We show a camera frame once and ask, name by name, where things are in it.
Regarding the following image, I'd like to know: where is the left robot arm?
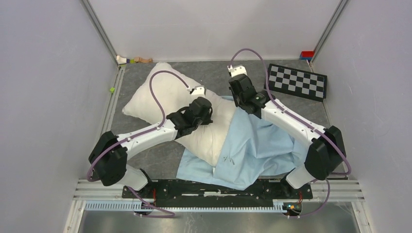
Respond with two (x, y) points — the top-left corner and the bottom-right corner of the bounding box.
(86, 97), (213, 198)

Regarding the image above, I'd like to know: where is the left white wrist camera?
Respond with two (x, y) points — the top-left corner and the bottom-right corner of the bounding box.
(188, 85), (207, 98)

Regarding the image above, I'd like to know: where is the white pillow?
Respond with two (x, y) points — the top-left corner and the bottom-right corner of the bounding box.
(122, 62), (239, 167)

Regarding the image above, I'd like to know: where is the black white checkerboard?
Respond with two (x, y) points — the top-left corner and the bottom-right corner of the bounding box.
(267, 64), (327, 102)

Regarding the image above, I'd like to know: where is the red blue block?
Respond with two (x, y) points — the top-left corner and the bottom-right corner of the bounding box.
(299, 50), (314, 61)

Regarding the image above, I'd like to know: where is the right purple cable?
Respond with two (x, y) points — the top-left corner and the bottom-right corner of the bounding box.
(229, 48), (352, 219)

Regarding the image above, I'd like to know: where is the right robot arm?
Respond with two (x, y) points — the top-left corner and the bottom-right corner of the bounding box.
(229, 73), (347, 198)

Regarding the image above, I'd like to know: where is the light blue toothed rail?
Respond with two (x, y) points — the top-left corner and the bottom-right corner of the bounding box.
(85, 200), (286, 213)

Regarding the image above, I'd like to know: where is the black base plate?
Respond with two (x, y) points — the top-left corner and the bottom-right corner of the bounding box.
(137, 179), (313, 207)

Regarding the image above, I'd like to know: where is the light blue pillowcase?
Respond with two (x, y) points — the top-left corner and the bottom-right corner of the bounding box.
(176, 95), (308, 190)

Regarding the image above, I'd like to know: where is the white beige corner toy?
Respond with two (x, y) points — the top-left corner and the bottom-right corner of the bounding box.
(116, 55), (129, 66)

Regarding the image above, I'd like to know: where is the wooden toy figure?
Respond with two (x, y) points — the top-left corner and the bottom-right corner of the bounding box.
(134, 57), (153, 63)

